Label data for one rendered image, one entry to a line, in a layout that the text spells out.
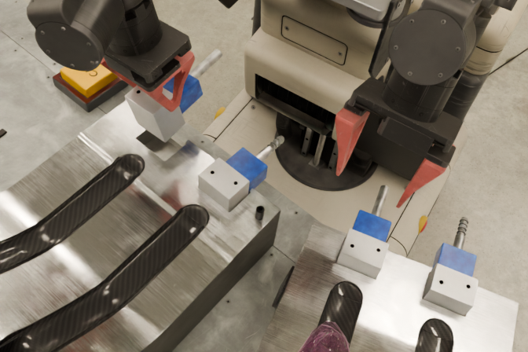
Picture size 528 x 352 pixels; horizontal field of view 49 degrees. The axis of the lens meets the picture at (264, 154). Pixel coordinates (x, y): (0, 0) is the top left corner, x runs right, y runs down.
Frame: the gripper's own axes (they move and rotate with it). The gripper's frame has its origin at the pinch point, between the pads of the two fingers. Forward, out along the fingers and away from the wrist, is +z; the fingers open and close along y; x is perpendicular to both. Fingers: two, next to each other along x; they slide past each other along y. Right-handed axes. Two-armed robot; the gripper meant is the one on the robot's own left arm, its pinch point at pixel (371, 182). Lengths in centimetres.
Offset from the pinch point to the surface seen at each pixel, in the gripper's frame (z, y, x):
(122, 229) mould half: 16.3, -22.2, -7.9
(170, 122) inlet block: 5.3, -24.0, -0.1
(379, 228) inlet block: 9.7, 2.7, 9.0
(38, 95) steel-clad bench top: 18, -51, 9
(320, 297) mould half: 15.9, 0.6, -0.6
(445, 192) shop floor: 53, 14, 119
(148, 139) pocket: 12.2, -28.8, 4.6
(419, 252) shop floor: 63, 14, 97
